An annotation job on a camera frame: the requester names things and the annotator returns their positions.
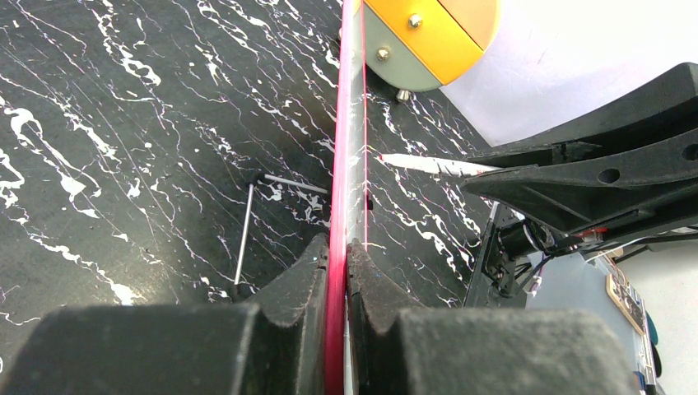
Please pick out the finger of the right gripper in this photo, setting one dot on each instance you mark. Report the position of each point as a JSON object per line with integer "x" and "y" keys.
{"x": 661, "y": 108}
{"x": 648, "y": 186}

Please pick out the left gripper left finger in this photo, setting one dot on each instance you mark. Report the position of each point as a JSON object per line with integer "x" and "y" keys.
{"x": 270, "y": 343}

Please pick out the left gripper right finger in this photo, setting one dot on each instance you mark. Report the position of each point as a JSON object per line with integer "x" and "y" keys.
{"x": 400, "y": 346}

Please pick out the red-capped whiteboard marker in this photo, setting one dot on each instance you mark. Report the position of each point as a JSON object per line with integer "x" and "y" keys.
{"x": 433, "y": 165}

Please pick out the pink-framed whiteboard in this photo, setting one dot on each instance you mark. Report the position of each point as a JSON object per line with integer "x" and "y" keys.
{"x": 348, "y": 201}

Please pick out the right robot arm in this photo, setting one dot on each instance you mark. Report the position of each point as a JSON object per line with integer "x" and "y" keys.
{"x": 511, "y": 235}

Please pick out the whiteboard metal stand leg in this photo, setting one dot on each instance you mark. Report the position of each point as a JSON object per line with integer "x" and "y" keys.
{"x": 280, "y": 217}

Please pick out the white cylindrical drum device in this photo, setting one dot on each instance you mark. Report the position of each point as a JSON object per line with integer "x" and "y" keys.
{"x": 419, "y": 45}

